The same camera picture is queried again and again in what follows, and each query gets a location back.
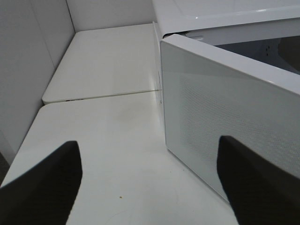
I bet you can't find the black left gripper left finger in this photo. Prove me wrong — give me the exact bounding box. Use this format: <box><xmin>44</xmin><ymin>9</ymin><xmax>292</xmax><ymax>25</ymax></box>
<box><xmin>0</xmin><ymin>141</ymin><xmax>83</xmax><ymax>225</ymax></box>

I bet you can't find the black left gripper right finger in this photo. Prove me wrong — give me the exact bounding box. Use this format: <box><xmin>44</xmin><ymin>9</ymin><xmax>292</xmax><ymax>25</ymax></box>
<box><xmin>217</xmin><ymin>135</ymin><xmax>300</xmax><ymax>225</ymax></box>

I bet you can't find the white microwave door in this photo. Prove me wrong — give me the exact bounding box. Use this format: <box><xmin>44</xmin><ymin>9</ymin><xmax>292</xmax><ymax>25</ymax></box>
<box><xmin>160</xmin><ymin>34</ymin><xmax>300</xmax><ymax>197</ymax></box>

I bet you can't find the white adjacent table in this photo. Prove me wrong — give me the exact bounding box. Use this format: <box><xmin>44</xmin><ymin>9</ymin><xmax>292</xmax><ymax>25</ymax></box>
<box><xmin>42</xmin><ymin>23</ymin><xmax>159</xmax><ymax>104</ymax></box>

